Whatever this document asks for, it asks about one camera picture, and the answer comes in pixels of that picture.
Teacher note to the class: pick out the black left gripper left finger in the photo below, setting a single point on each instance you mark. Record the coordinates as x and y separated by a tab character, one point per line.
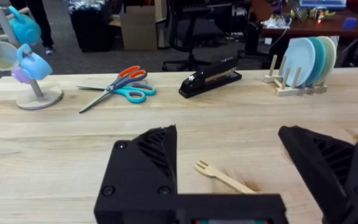
135	174

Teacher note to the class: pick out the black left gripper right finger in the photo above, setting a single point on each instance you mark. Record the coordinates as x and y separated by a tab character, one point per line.
331	168

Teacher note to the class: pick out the light blue plate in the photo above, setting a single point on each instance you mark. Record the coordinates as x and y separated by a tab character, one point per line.
298	63

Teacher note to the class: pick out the teal plate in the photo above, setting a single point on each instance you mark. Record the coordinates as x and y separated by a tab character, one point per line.
319	59

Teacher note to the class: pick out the pale green plate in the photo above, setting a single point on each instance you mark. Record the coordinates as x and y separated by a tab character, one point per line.
329	57

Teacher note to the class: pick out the wooden fork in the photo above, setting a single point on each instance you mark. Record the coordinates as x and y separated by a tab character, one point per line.
221	176

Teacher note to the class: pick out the wooden peg rack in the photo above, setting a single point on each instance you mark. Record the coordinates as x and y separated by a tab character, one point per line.
294	88

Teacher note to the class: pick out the black stapler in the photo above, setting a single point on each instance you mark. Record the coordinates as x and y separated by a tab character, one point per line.
208	77

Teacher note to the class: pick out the white cup stand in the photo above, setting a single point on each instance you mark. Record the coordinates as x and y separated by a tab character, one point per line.
37	93

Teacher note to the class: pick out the dark wooden table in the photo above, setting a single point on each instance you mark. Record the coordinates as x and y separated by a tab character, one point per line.
319	28

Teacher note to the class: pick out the blue block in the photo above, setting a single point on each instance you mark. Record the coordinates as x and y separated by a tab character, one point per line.
349	23

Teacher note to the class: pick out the cardboard box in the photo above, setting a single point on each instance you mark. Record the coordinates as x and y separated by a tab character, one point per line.
138	28

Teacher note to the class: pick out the light blue cup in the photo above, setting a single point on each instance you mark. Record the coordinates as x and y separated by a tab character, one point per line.
34	63

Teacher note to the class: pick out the black office chair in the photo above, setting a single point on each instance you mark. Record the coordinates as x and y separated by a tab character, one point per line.
194	34

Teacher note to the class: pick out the lilac cup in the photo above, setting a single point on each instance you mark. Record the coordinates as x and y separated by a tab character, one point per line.
20	75

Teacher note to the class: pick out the black bin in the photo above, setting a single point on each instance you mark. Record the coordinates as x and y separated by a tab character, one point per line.
90	26

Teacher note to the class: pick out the cream cup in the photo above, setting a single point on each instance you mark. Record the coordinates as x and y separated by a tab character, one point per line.
0	56

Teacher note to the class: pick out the person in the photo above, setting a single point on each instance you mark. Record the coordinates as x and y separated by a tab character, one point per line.
39	21

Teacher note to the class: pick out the teal cup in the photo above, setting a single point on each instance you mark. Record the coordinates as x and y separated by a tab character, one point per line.
23	28

